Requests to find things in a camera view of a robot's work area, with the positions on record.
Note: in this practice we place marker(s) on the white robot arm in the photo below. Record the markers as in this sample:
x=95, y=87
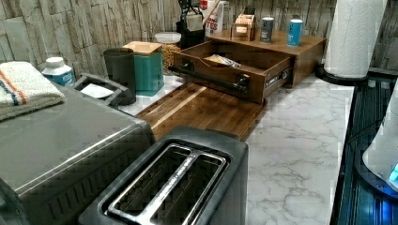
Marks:
x=381, y=157

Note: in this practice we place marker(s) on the wooden cutting board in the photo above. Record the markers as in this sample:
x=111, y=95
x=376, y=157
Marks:
x=197, y=106

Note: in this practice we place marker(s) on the chip snack bag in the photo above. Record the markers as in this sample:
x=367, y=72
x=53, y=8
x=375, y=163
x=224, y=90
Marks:
x=220, y=61

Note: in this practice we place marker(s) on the black two-slot toaster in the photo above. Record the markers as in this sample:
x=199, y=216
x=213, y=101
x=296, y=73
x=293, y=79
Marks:
x=190, y=176

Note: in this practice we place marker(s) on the teal canister with wooden lid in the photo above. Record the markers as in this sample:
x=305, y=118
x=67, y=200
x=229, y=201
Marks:
x=148, y=67

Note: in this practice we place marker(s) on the clear jar with white lid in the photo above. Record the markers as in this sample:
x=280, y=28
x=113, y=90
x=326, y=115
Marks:
x=169, y=44

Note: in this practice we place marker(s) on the black utensil holder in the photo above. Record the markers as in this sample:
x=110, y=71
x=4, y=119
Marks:
x=190, y=25

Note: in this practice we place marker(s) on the black cylindrical cup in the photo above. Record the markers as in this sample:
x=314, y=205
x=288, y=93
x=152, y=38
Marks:
x=120, y=68

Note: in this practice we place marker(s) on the wooden spoon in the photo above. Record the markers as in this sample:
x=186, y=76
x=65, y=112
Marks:
x=215, y=5

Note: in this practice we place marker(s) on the oat bites cereal box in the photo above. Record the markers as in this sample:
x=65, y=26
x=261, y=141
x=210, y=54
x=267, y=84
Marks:
x=218, y=20

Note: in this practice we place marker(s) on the wooden tea bag box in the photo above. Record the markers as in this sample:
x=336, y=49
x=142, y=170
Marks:
x=243, y=28

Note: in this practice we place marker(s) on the dark mug with white contents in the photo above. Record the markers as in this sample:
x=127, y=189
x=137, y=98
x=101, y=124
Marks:
x=112, y=93

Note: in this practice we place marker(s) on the grey spice shaker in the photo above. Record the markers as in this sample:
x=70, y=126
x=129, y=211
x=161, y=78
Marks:
x=267, y=29

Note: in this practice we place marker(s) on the wooden drawer cabinet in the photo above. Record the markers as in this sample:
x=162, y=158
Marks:
x=307, y=55

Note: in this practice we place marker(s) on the blue spice shaker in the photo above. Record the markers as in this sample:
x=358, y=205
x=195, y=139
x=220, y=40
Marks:
x=294, y=32

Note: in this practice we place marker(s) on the white bottle with blue label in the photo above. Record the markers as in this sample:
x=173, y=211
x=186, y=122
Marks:
x=58, y=72

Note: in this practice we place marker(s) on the silver toaster oven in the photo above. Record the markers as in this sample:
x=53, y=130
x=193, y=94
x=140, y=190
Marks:
x=58, y=160

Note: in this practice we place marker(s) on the striped folded dish towel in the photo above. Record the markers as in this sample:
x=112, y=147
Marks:
x=24, y=89

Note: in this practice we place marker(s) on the black paper towel holder base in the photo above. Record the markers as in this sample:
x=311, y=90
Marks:
x=372, y=74

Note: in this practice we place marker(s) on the white paper towel roll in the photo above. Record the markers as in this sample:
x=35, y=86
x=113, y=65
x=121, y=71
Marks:
x=355, y=27

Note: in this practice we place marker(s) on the wooden drawer with black handle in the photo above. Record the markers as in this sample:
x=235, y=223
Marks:
x=260, y=73

